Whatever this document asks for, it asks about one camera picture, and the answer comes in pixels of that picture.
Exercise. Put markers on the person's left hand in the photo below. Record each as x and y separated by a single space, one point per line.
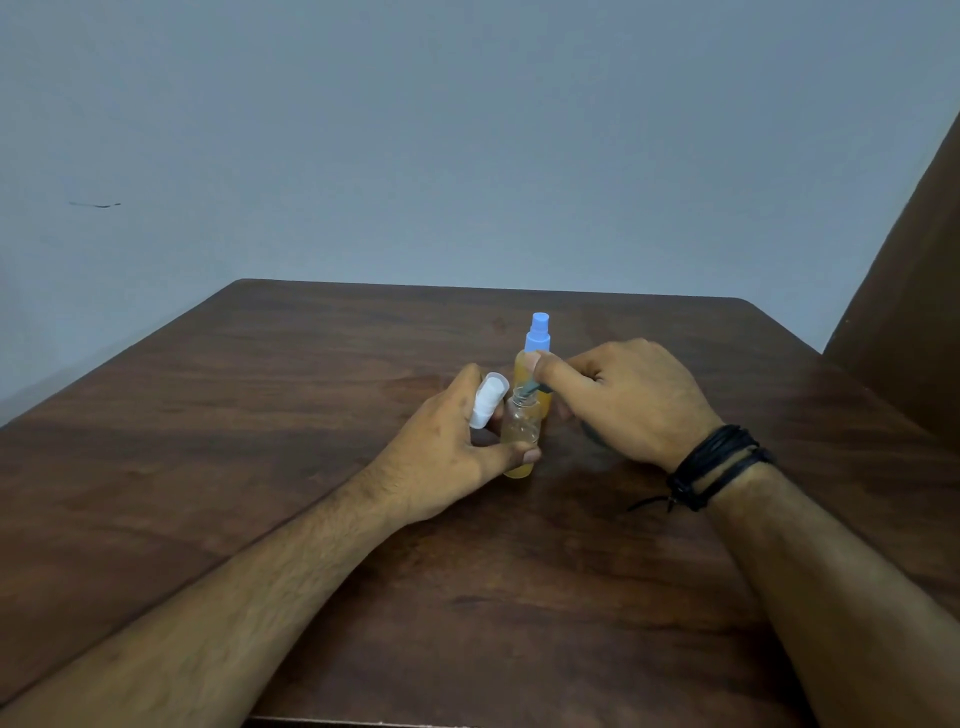
431 457

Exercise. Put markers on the person's right hand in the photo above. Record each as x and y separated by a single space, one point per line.
645 405

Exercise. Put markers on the person's right thumb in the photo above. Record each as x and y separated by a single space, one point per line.
564 406

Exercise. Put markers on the person's left thumb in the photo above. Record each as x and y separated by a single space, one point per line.
510 454

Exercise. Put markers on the small clear bottle yellow liquid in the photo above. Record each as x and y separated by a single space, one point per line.
521 427

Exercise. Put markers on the small teal funnel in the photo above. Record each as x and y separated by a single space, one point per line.
529 388

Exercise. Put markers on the white spray pump cap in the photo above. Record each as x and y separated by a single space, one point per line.
487 397

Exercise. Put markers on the person's left forearm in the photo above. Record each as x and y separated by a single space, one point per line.
210 622

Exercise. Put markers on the person's right forearm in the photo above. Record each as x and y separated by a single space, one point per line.
840 600

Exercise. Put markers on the blue-capped yellow spray bottle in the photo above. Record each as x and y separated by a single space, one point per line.
538 337

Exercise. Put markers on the brown wooden panel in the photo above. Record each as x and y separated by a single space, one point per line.
907 330

